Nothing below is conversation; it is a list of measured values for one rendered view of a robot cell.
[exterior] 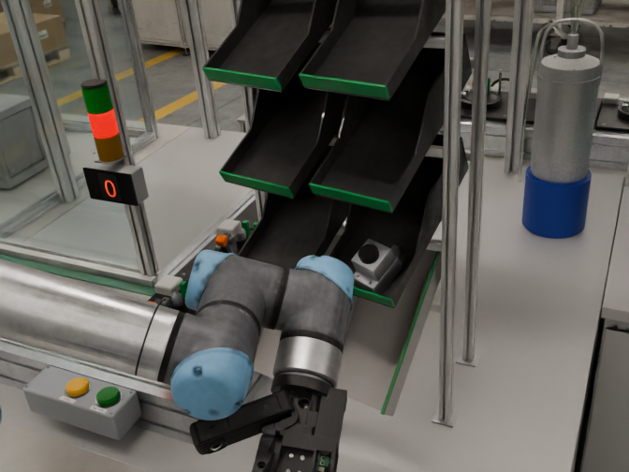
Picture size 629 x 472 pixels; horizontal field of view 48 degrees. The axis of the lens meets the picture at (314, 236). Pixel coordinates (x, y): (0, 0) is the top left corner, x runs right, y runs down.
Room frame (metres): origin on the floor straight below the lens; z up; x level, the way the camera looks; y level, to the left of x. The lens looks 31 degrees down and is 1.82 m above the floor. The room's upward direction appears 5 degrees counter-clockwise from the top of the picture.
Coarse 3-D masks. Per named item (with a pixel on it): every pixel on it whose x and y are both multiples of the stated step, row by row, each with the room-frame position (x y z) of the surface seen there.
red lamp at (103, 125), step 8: (112, 112) 1.32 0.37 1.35; (96, 120) 1.30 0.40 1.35; (104, 120) 1.30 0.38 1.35; (112, 120) 1.31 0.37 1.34; (96, 128) 1.30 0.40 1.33; (104, 128) 1.30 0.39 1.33; (112, 128) 1.31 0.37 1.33; (96, 136) 1.30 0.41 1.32; (104, 136) 1.30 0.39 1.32; (112, 136) 1.31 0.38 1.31
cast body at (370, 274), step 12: (372, 240) 0.89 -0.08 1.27; (360, 252) 0.87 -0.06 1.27; (372, 252) 0.86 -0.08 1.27; (384, 252) 0.87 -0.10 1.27; (396, 252) 0.91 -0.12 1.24; (360, 264) 0.86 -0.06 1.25; (372, 264) 0.85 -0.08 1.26; (384, 264) 0.86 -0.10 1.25; (396, 264) 0.88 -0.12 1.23; (360, 276) 0.87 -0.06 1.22; (372, 276) 0.85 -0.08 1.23; (384, 276) 0.86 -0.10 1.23; (360, 288) 0.88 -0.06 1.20; (372, 288) 0.85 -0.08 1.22; (384, 288) 0.86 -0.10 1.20
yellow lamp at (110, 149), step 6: (108, 138) 1.30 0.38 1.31; (114, 138) 1.31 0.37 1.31; (120, 138) 1.33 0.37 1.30; (96, 144) 1.31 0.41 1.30; (102, 144) 1.30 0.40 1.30; (108, 144) 1.30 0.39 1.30; (114, 144) 1.31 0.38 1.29; (120, 144) 1.32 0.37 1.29; (96, 150) 1.32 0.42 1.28; (102, 150) 1.30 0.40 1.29; (108, 150) 1.30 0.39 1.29; (114, 150) 1.31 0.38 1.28; (120, 150) 1.32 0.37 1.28; (102, 156) 1.30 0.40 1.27; (108, 156) 1.30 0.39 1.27; (114, 156) 1.30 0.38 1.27; (120, 156) 1.31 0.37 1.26
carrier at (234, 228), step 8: (224, 224) 1.49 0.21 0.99; (232, 224) 1.49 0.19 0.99; (240, 224) 1.49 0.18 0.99; (248, 224) 1.41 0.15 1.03; (256, 224) 1.39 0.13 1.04; (224, 232) 1.47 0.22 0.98; (232, 232) 1.46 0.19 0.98; (240, 232) 1.35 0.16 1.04; (248, 232) 1.40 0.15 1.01; (232, 240) 1.40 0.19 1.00; (240, 240) 1.35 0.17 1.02; (208, 248) 1.42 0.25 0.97; (216, 248) 1.36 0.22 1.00; (232, 248) 1.38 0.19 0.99; (240, 248) 1.35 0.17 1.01; (192, 264) 1.35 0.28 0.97; (184, 272) 1.33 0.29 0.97; (184, 280) 1.29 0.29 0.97
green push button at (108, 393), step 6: (102, 390) 0.96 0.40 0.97; (108, 390) 0.96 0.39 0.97; (114, 390) 0.96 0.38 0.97; (96, 396) 0.95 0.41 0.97; (102, 396) 0.94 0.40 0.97; (108, 396) 0.94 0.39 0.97; (114, 396) 0.94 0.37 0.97; (102, 402) 0.93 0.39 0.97; (108, 402) 0.93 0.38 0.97; (114, 402) 0.93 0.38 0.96
